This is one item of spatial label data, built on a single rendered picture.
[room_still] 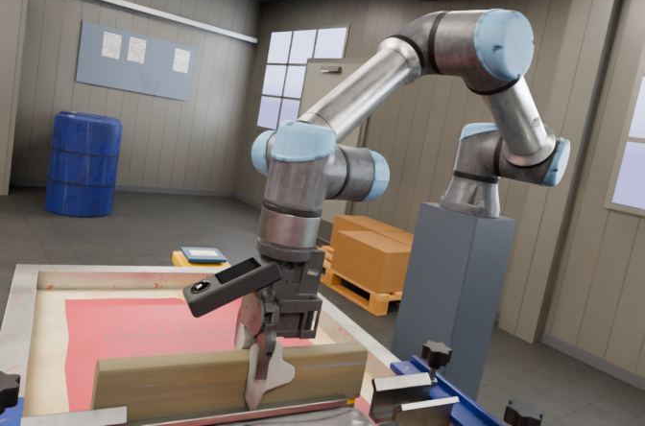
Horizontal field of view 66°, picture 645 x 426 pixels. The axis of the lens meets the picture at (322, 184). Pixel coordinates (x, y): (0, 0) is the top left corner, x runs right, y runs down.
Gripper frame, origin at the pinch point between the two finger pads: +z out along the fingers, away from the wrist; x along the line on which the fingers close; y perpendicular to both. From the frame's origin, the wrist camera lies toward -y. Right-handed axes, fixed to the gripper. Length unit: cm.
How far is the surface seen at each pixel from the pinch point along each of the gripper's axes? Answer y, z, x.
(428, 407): 20.9, -2.8, -11.7
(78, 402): -18.3, 5.2, 8.8
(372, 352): 26.5, 0.4, 8.5
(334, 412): 14.3, 3.9, -1.1
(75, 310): -17.9, 5.2, 37.8
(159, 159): 111, 51, 662
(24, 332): -25.3, 1.6, 21.8
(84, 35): -4, -90, 640
